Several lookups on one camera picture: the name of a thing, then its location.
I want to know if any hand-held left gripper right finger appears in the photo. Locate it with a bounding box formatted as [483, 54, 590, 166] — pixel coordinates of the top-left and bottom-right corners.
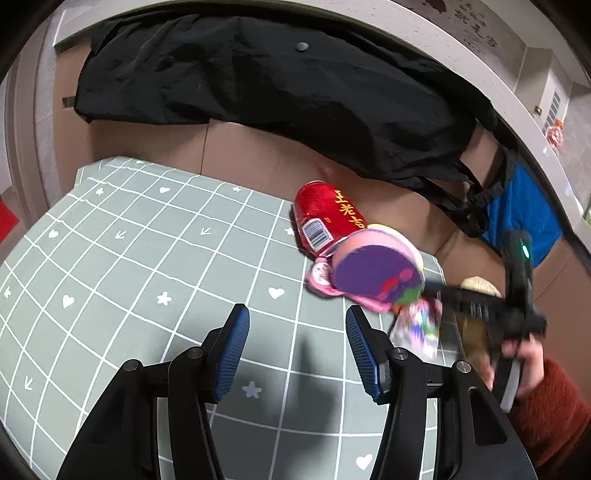
[346, 305, 539, 480]

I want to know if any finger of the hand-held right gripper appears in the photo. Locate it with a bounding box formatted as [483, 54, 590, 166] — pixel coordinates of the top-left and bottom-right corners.
[450, 298, 504, 325]
[422, 281, 509, 308]

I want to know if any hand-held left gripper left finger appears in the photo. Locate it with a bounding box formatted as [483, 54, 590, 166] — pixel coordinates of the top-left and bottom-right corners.
[55, 304, 250, 480]

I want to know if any trash bin with yellow bag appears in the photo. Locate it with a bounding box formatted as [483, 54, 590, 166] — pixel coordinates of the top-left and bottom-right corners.
[455, 275, 504, 370]

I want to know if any colourful candy wrapper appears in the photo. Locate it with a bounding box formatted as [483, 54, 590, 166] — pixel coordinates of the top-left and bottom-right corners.
[392, 298, 444, 361]

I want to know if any purple pink round pouch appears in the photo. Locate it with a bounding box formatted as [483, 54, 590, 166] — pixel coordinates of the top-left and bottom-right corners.
[305, 224, 426, 315]

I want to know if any person's right hand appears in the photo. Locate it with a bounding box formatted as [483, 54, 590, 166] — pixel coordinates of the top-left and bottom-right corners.
[480, 335, 548, 400]

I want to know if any blue towel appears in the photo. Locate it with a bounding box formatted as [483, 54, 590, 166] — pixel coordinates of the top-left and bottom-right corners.
[482, 161, 564, 266]

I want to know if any green grid tablecloth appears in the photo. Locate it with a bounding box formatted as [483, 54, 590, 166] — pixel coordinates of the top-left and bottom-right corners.
[0, 156, 446, 480]

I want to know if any red drink can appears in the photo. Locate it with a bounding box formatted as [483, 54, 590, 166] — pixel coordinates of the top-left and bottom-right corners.
[290, 181, 368, 257]

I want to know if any white vent grille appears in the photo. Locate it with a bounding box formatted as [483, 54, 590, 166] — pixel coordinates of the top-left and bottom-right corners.
[542, 88, 564, 127]

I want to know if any red doormat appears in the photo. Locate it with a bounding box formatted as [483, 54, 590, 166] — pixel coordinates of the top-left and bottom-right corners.
[0, 198, 21, 245]

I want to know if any black cloth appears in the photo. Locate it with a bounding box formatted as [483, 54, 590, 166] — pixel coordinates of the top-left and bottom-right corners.
[74, 14, 520, 238]

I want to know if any cartoon couple wall sticker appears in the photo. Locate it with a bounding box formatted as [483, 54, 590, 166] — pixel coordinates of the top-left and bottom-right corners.
[416, 0, 527, 51]

